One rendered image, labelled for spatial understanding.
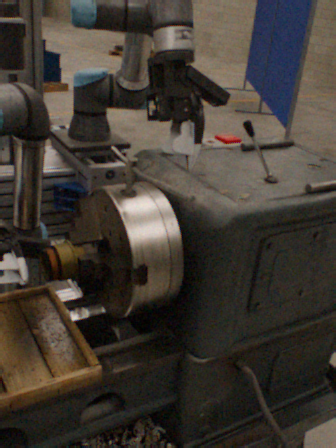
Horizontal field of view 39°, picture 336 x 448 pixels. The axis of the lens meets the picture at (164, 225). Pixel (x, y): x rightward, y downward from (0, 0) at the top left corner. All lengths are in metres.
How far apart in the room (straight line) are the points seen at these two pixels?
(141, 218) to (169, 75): 0.31
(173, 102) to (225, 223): 0.28
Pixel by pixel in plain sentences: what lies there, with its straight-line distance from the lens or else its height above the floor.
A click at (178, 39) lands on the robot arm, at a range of 0.91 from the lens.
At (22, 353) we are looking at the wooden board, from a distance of 1.17.
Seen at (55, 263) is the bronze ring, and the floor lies 1.10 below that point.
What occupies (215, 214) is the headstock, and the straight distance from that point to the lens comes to 1.02.
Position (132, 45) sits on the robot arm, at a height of 1.49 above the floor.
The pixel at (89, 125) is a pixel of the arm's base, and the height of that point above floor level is 1.22.
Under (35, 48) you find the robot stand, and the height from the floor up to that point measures 1.44.
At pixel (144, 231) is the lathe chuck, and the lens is 1.02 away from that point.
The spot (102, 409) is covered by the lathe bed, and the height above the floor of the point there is 0.71.
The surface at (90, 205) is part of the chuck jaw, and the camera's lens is 1.14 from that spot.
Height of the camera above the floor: 1.65
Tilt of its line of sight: 26 degrees down
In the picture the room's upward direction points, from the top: 6 degrees clockwise
